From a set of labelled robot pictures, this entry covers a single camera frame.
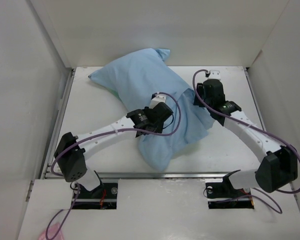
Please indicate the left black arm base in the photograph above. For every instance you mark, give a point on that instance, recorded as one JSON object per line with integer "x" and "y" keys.
{"x": 104, "y": 197}

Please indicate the front aluminium rail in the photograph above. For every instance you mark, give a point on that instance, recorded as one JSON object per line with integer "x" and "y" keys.
{"x": 161, "y": 175}

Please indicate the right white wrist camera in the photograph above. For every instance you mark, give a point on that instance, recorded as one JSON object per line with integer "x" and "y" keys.
{"x": 213, "y": 74}

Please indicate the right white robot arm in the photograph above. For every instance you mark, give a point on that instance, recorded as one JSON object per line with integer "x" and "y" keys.
{"x": 278, "y": 164}

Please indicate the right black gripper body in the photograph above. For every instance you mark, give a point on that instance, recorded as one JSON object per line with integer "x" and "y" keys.
{"x": 207, "y": 100}

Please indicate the pink cloth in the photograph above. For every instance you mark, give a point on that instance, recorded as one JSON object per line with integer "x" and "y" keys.
{"x": 52, "y": 233}

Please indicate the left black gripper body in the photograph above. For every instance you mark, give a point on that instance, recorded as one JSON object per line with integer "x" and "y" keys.
{"x": 147, "y": 109}

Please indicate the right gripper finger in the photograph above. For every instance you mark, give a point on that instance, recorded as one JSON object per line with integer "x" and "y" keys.
{"x": 199, "y": 95}
{"x": 219, "y": 117}

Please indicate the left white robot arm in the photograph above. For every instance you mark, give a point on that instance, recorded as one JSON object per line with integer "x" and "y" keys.
{"x": 73, "y": 151}

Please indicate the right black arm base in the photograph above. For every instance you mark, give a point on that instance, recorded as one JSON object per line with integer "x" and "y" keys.
{"x": 222, "y": 195}

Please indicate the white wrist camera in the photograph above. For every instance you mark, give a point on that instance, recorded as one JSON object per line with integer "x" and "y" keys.
{"x": 156, "y": 99}
{"x": 213, "y": 74}

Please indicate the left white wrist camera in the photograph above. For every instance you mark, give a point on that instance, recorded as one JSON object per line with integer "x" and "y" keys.
{"x": 156, "y": 99}

